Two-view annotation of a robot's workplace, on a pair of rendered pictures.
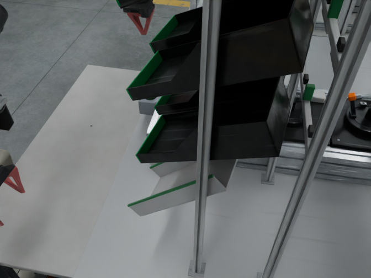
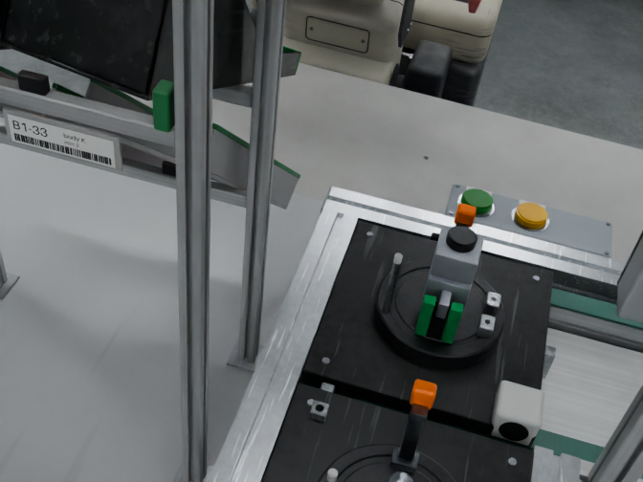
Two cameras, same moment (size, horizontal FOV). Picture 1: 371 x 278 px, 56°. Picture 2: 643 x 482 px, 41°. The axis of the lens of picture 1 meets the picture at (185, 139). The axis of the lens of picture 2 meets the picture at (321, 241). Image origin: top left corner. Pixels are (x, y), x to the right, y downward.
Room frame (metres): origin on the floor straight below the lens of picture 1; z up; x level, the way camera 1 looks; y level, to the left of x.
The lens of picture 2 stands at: (0.78, -0.71, 1.67)
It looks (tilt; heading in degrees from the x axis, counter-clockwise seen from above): 44 degrees down; 90
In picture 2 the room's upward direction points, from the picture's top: 8 degrees clockwise
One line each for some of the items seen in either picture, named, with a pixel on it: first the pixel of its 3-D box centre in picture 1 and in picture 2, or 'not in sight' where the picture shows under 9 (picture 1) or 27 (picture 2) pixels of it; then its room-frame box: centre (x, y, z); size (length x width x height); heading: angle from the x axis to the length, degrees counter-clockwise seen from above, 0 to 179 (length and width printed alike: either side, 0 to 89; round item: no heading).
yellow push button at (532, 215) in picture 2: not in sight; (530, 217); (1.04, 0.11, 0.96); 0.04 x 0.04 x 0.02
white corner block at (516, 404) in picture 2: not in sight; (516, 413); (1.00, -0.20, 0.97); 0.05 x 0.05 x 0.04; 80
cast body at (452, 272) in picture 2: not in sight; (454, 266); (0.92, -0.09, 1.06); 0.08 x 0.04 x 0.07; 79
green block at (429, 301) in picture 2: not in sight; (425, 316); (0.90, -0.13, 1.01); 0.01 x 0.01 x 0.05; 80
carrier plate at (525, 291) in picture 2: not in sight; (435, 322); (0.92, -0.09, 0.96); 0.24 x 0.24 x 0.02; 80
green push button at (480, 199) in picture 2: not in sight; (476, 204); (0.97, 0.12, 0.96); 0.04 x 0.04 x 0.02
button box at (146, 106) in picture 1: (155, 90); (523, 234); (1.04, 0.11, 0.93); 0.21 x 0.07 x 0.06; 170
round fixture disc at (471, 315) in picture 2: not in sight; (439, 311); (0.92, -0.09, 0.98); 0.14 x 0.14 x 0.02
